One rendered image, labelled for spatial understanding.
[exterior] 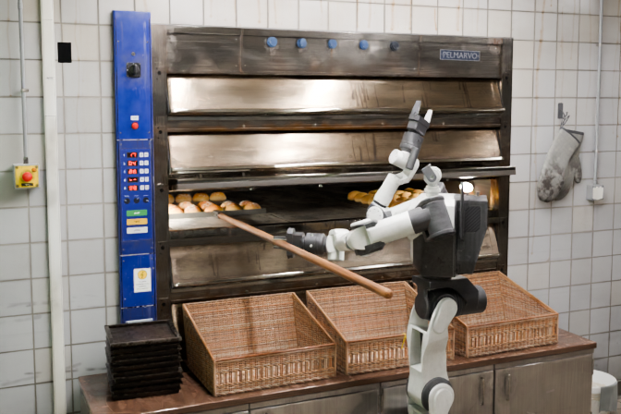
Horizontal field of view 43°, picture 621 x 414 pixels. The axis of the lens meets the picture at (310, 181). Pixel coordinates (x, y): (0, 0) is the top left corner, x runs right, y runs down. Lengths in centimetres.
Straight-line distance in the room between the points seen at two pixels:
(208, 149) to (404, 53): 112
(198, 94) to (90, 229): 76
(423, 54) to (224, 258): 144
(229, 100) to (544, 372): 199
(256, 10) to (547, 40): 168
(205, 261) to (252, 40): 104
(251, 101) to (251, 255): 73
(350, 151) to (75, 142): 131
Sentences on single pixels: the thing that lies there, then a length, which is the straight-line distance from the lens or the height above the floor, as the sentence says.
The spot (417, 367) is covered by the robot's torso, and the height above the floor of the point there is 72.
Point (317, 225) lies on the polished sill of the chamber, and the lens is 383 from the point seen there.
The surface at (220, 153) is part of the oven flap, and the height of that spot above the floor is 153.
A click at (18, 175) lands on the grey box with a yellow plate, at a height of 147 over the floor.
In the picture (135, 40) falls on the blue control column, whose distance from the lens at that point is 350.
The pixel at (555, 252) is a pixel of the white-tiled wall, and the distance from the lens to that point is 466.
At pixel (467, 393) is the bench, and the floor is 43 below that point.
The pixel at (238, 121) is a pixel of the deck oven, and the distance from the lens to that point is 364.
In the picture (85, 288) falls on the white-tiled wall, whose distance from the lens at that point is 357.
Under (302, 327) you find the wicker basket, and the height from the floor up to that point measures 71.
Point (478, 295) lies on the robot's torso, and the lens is 321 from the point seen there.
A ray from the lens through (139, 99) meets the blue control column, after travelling 349.
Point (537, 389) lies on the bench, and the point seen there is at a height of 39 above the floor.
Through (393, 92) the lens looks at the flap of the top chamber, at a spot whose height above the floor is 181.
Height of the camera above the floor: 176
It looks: 6 degrees down
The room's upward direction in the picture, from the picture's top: straight up
